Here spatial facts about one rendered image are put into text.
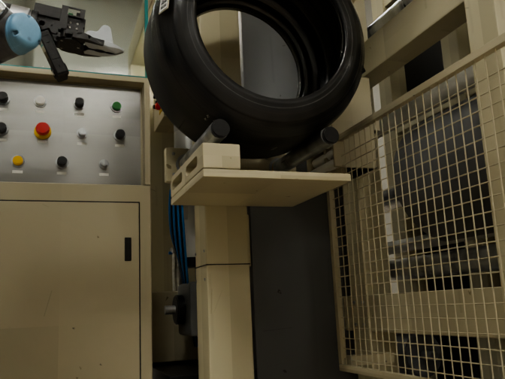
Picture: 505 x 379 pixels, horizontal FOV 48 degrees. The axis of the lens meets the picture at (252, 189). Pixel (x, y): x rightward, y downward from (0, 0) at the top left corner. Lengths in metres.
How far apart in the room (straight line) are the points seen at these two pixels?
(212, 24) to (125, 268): 0.80
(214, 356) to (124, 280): 0.40
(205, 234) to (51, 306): 0.51
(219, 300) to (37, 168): 0.72
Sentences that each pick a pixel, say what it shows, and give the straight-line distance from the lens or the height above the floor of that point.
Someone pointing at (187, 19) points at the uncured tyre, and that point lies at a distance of 1.37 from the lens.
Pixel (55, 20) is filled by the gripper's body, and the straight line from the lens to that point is 1.44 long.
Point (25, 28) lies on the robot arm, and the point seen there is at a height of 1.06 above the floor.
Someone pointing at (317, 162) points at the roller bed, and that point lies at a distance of 1.88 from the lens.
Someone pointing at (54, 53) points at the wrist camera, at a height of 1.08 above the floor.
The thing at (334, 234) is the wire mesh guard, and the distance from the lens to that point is 1.78.
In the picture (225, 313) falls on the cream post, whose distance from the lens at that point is 1.62.
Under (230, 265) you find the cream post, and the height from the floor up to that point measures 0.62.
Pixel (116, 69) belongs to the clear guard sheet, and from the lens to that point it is 2.01.
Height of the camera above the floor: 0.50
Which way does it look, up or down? 11 degrees up
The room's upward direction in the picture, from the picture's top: 3 degrees counter-clockwise
